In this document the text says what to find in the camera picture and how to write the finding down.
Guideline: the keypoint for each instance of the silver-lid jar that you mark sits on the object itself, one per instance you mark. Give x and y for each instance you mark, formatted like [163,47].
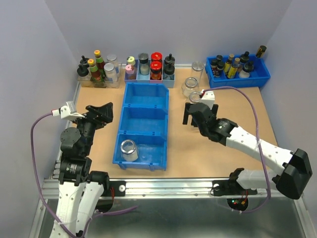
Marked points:
[110,71]
[112,58]

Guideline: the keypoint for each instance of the black dispenser bottle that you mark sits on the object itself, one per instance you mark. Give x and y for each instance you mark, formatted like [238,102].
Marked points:
[170,59]
[84,61]
[168,73]
[83,73]

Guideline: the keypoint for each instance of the rear black dispenser bottle middle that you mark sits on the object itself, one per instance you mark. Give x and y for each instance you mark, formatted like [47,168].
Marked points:
[170,59]

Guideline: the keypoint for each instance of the front black dispenser bottle left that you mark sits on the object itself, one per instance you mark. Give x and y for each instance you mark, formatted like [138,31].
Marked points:
[83,73]

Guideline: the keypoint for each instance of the yellow label bottle front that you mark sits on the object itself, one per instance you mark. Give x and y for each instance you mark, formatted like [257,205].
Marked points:
[233,69]

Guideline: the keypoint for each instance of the red-lid sauce jar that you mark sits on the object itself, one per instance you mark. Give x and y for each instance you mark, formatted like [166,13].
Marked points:
[156,70]
[156,56]

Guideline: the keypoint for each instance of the blue tray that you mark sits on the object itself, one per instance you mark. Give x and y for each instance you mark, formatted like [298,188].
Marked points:
[257,78]

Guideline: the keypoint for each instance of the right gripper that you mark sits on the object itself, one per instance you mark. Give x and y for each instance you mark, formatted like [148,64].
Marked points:
[186,113]

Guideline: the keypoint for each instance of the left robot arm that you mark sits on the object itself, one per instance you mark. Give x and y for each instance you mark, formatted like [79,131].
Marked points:
[79,188]

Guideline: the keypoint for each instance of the yellow-cap spice bottle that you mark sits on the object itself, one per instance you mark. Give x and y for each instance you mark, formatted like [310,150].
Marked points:
[131,61]

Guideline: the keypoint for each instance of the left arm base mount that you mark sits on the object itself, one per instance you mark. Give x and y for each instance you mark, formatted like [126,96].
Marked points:
[109,189]

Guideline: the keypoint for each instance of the front red-lid sauce jar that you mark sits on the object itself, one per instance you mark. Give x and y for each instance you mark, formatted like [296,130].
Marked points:
[156,70]

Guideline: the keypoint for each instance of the front silver-lid jar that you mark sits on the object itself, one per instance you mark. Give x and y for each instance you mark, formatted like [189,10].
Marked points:
[110,71]

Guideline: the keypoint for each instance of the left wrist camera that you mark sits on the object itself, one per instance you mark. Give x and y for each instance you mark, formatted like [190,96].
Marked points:
[67,112]

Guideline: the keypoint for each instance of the black dispenser bottle tray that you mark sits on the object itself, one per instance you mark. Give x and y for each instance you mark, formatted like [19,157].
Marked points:
[246,70]
[244,58]

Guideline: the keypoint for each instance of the pink-cap spice bottle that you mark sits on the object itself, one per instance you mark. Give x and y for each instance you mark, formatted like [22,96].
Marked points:
[130,73]

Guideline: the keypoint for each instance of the yellow label bottle rear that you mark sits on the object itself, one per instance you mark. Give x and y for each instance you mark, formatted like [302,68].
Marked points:
[228,64]

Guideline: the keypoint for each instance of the rear black dispenser bottle left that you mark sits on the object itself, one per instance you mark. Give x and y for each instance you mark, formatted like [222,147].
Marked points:
[84,61]

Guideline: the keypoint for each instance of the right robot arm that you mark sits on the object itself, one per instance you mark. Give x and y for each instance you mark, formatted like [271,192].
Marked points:
[283,170]

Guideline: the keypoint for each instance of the clear plastic organizer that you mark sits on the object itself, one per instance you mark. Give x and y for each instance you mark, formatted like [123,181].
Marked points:
[91,77]

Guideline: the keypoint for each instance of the dark bottle gold band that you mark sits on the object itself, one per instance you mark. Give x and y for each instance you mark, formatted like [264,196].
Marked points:
[261,51]

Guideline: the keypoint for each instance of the yellow-cap sauce bottle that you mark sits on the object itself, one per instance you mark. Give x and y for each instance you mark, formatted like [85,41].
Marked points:
[100,62]
[95,73]

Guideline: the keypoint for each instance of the black-cap spice jar front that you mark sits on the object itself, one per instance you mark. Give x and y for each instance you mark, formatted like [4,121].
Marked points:
[217,65]

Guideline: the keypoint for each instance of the yellow label bottle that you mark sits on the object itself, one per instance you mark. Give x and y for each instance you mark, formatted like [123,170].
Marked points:
[233,69]
[228,64]

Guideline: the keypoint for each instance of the front black dispenser bottle middle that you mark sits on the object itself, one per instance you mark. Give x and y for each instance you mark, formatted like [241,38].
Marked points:
[168,73]

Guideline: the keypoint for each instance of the black dispenser bottle tray rear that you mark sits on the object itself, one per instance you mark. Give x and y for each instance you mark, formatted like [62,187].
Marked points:
[244,58]

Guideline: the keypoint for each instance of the large blue divided bin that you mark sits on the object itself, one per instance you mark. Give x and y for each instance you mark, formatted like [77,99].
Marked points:
[144,119]

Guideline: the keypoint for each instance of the grey-lid salt shaker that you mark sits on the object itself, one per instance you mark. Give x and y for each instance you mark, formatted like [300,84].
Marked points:
[144,63]

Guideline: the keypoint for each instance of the lidded glass jar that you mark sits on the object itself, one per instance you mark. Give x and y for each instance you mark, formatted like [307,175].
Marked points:
[197,68]

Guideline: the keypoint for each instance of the black dispenser bottle tray front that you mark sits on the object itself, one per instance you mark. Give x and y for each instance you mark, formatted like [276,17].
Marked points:
[246,70]

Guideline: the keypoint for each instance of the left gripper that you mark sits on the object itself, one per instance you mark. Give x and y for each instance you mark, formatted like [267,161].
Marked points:
[105,114]

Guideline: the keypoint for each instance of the front yellow-cap sauce bottle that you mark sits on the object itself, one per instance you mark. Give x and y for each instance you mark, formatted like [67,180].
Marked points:
[95,73]

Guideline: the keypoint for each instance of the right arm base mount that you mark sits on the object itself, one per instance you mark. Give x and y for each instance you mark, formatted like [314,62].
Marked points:
[230,187]

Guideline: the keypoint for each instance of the rear red-lid sauce jar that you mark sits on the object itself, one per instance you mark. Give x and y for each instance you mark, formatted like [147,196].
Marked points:
[156,56]

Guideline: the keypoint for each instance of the pastel compartment organizer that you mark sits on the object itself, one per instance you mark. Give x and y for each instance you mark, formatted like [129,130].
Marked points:
[139,78]

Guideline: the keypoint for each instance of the rear yellow-cap sauce bottle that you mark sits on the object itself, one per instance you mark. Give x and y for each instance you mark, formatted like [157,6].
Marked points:
[100,62]

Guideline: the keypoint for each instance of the rear silver-lid jar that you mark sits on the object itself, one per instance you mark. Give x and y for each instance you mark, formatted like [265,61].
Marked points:
[112,58]

